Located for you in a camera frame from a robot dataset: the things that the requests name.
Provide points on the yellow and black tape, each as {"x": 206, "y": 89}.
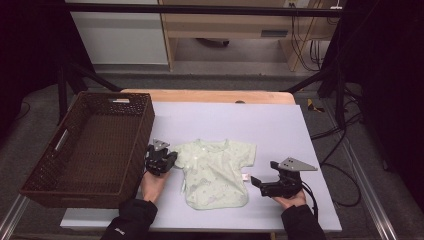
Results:
{"x": 313, "y": 106}

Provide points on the person's right hand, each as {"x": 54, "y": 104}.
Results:
{"x": 293, "y": 201}

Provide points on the black metal stand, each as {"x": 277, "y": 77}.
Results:
{"x": 339, "y": 100}
{"x": 61, "y": 90}

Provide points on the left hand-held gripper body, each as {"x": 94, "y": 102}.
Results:
{"x": 156, "y": 161}

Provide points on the light wooden desk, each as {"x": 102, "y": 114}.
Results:
{"x": 216, "y": 25}

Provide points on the black curtain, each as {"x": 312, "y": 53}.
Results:
{"x": 393, "y": 83}
{"x": 30, "y": 50}

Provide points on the white cabinet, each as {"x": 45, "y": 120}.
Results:
{"x": 116, "y": 40}

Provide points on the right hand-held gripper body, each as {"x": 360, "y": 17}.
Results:
{"x": 286, "y": 185}

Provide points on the aluminium rail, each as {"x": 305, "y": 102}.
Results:
{"x": 8, "y": 218}
{"x": 373, "y": 200}

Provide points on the brown woven basket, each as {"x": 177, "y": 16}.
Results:
{"x": 131, "y": 110}

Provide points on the light green baby shirt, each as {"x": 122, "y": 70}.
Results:
{"x": 213, "y": 173}

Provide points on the person's left hand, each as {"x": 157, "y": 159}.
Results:
{"x": 153, "y": 186}

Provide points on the black horizontal frame bar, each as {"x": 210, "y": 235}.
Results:
{"x": 200, "y": 9}

